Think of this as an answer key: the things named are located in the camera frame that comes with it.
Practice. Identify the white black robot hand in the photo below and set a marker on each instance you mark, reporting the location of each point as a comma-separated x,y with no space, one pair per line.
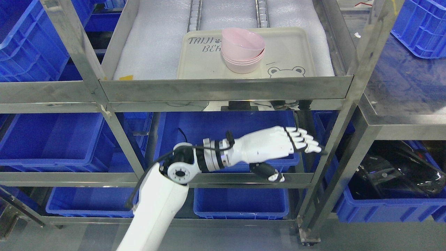
272,143

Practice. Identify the pink ikea bowl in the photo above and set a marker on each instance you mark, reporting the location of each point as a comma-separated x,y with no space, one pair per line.
240,44

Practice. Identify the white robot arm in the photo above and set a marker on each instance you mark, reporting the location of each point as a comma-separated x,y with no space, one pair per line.
162,191

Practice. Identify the steel shelf table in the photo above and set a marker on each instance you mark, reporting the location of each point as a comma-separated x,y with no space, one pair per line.
405,95

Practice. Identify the stacked pink bowls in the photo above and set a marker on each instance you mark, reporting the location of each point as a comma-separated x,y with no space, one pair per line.
243,67

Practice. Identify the beige bear tray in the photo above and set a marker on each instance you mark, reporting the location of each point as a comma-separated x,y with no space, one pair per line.
287,54

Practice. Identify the blue bin with helmet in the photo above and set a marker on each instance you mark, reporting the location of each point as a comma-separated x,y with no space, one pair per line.
351,210

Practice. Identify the steel storage rack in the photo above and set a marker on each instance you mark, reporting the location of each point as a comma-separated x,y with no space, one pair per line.
97,92

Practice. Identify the black helmet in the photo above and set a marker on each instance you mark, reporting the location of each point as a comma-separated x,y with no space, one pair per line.
396,170

